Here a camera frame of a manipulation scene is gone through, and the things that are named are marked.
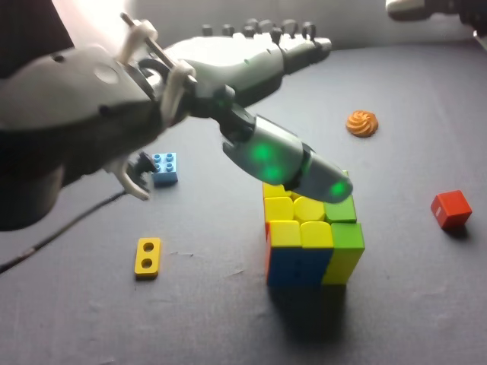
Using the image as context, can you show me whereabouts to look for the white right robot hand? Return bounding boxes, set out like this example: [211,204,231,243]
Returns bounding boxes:
[384,0,487,50]

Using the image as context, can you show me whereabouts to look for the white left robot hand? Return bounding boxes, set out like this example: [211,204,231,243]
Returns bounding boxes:
[167,18,355,205]

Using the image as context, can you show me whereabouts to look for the multicoloured puzzle cube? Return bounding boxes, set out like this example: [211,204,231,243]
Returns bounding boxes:
[263,169,366,289]

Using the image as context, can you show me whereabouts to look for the red cube block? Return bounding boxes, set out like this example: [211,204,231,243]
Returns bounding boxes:
[430,189,473,231]

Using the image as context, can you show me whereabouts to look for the orange swirl cookie toy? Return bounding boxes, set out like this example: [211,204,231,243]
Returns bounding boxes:
[345,109,380,138]

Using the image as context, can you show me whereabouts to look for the light blue studded brick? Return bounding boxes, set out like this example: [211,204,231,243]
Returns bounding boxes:
[151,151,179,188]

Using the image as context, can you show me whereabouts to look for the yellow two-hole block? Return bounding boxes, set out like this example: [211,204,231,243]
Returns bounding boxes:
[134,236,162,281]

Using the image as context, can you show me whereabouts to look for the grey table cloth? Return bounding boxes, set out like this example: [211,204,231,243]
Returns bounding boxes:
[0,40,487,365]

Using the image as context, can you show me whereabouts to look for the black cable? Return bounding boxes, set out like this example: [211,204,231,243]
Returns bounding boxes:
[0,189,126,275]

